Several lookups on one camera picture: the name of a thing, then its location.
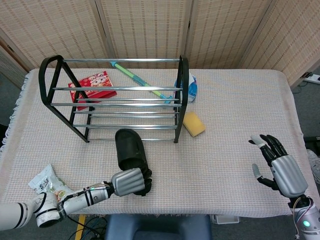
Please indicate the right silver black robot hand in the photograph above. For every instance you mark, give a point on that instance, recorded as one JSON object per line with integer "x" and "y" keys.
{"x": 290, "y": 175}

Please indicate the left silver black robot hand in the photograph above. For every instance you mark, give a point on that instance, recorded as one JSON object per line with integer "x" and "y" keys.
{"x": 127, "y": 181}

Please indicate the black rubber slipper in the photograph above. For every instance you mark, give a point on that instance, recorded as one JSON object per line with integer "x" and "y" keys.
{"x": 130, "y": 147}

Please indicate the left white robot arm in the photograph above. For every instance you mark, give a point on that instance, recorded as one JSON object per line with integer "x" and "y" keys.
{"x": 85, "y": 198}

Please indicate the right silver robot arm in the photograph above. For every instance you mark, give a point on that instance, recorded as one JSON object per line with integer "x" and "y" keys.
{"x": 306, "y": 220}

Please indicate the black metal shoe rack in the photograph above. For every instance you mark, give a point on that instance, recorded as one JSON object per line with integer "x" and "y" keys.
{"x": 185, "y": 75}

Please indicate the black floor device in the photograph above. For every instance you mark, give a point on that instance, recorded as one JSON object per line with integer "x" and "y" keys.
{"x": 313, "y": 140}

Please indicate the blue padded seat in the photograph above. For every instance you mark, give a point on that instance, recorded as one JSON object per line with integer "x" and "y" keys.
{"x": 155, "y": 227}

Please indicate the white plastic box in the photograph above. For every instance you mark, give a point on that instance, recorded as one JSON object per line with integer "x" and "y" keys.
{"x": 226, "y": 219}

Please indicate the white green snack bag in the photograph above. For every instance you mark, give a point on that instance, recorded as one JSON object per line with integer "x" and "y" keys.
{"x": 47, "y": 180}

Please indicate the yellow sponge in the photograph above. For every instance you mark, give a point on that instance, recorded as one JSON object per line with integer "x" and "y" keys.
{"x": 195, "y": 123}

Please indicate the beige woven tablecloth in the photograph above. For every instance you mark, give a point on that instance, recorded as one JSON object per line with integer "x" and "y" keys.
{"x": 225, "y": 112}

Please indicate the white power strip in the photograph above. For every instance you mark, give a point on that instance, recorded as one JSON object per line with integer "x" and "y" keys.
{"x": 313, "y": 78}

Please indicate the green blue toy water pump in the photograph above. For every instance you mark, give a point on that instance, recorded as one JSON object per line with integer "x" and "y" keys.
{"x": 136, "y": 79}

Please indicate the red printed gift box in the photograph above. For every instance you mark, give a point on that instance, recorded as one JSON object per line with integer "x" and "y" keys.
{"x": 100, "y": 81}

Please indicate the blue white plastic pack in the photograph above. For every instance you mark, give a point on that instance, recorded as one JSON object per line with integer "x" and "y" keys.
{"x": 193, "y": 87}

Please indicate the bamboo folding screen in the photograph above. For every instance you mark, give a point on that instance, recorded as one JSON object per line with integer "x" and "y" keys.
{"x": 150, "y": 25}

